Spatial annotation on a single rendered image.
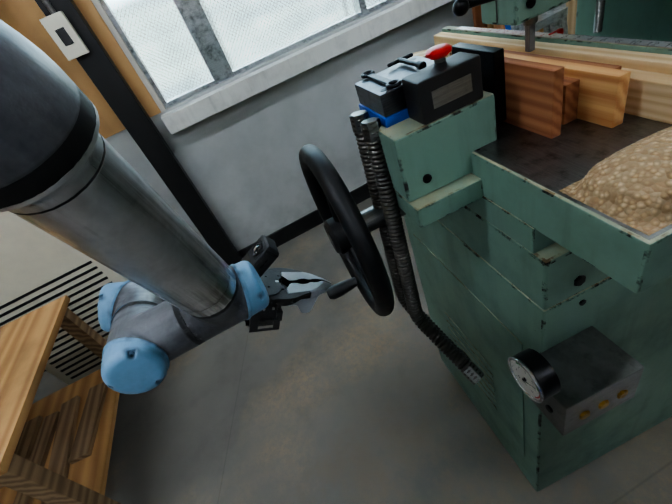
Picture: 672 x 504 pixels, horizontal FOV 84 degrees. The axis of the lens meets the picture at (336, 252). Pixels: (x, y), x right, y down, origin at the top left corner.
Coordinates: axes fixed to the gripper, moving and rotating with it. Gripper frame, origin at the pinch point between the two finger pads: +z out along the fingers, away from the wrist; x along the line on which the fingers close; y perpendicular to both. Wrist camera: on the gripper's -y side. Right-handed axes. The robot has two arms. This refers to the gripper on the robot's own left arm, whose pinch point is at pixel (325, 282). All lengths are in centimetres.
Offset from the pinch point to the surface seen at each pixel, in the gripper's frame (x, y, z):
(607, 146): 23.4, -33.7, 18.6
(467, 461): 14, 54, 46
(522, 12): 6.9, -44.9, 16.0
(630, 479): 33, 39, 73
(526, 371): 30.4, -7.7, 15.3
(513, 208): 20.4, -25.0, 13.0
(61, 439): -46, 96, -66
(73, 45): -115, -19, -58
